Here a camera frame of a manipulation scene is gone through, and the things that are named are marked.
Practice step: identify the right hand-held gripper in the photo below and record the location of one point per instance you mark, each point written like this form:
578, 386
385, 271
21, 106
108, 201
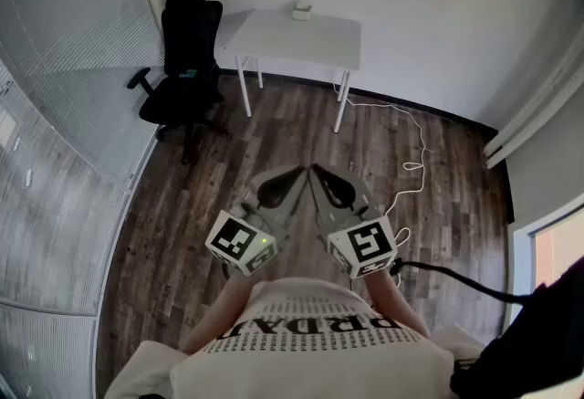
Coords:
365, 246

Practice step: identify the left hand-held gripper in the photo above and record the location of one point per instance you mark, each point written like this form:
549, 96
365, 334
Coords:
237, 242

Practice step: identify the small white box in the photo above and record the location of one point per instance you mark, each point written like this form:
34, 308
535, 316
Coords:
301, 13

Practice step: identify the person's right forearm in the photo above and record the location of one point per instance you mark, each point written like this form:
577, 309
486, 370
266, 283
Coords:
392, 301

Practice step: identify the person's left forearm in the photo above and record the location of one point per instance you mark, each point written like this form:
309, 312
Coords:
214, 315

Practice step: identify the white table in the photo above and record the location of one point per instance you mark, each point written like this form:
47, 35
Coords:
296, 41

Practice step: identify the white printed t-shirt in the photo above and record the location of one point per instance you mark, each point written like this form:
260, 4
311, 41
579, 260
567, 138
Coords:
319, 365

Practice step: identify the black office chair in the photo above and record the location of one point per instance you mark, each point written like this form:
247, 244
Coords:
187, 45

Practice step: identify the black body-mounted device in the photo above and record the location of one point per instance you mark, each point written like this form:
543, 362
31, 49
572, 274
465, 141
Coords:
538, 342

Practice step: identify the white wall pipe bundle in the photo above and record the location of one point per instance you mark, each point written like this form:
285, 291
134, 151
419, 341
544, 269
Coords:
524, 123

